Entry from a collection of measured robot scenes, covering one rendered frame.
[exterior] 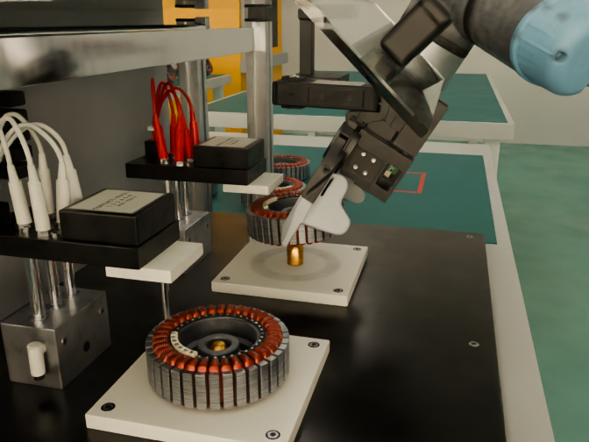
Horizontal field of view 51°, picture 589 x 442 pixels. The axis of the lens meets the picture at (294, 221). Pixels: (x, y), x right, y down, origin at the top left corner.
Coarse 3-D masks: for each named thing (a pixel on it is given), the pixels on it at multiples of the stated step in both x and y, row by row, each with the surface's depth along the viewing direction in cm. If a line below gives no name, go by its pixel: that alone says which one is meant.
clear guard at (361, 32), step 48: (0, 0) 28; (48, 0) 28; (96, 0) 27; (144, 0) 27; (192, 0) 27; (240, 0) 27; (288, 0) 27; (336, 0) 31; (384, 96) 25; (432, 96) 34
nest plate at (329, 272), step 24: (240, 264) 71; (264, 264) 71; (312, 264) 71; (336, 264) 71; (360, 264) 71; (216, 288) 66; (240, 288) 66; (264, 288) 65; (288, 288) 65; (312, 288) 65; (336, 288) 65
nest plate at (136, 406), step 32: (320, 352) 52; (128, 384) 48; (288, 384) 48; (96, 416) 44; (128, 416) 44; (160, 416) 44; (192, 416) 44; (224, 416) 44; (256, 416) 44; (288, 416) 44
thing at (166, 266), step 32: (96, 192) 49; (128, 192) 49; (160, 192) 49; (64, 224) 45; (96, 224) 44; (128, 224) 43; (160, 224) 47; (32, 256) 46; (64, 256) 45; (96, 256) 44; (128, 256) 44; (160, 256) 46; (192, 256) 47; (32, 288) 48; (64, 288) 53
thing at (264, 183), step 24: (216, 144) 68; (240, 144) 68; (144, 168) 69; (168, 168) 68; (192, 168) 67; (216, 168) 66; (240, 168) 66; (264, 168) 72; (168, 192) 70; (240, 192) 67; (264, 192) 66
